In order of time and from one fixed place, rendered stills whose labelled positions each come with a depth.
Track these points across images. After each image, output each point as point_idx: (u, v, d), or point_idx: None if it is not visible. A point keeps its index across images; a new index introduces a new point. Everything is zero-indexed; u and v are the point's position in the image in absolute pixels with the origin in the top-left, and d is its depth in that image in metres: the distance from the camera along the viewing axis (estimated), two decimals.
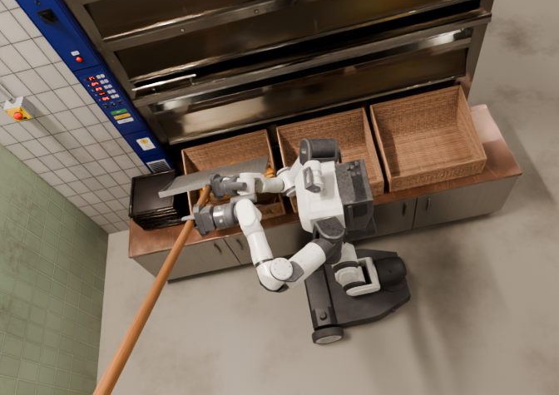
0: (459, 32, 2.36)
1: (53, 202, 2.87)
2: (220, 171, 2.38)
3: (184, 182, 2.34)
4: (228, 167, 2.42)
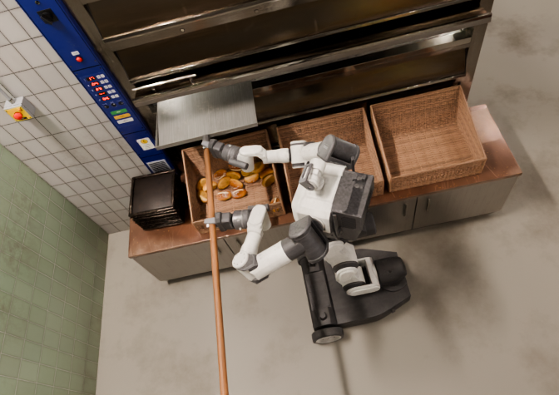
0: (459, 32, 2.36)
1: (53, 202, 2.87)
2: (205, 103, 2.40)
3: (171, 120, 2.38)
4: (211, 96, 2.42)
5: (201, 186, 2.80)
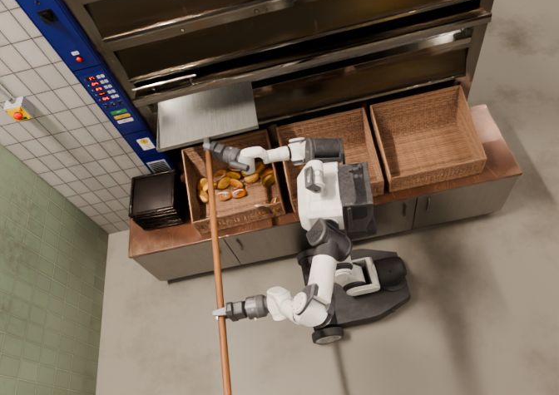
0: (459, 32, 2.36)
1: (53, 202, 2.87)
2: (205, 106, 2.41)
3: (173, 121, 2.39)
4: (212, 98, 2.43)
5: (201, 186, 2.80)
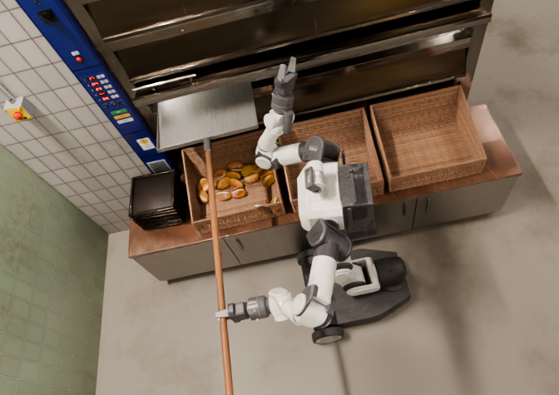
0: (459, 32, 2.36)
1: (53, 202, 2.87)
2: (205, 106, 2.41)
3: (172, 122, 2.39)
4: (212, 98, 2.43)
5: (201, 186, 2.80)
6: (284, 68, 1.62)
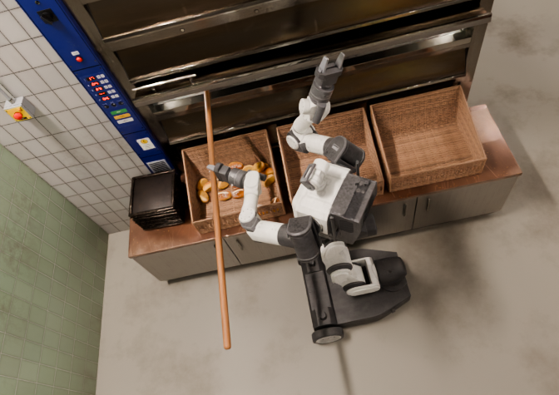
0: (459, 32, 2.36)
1: (53, 202, 2.87)
2: None
3: None
4: None
5: (201, 186, 2.80)
6: (326, 61, 1.60)
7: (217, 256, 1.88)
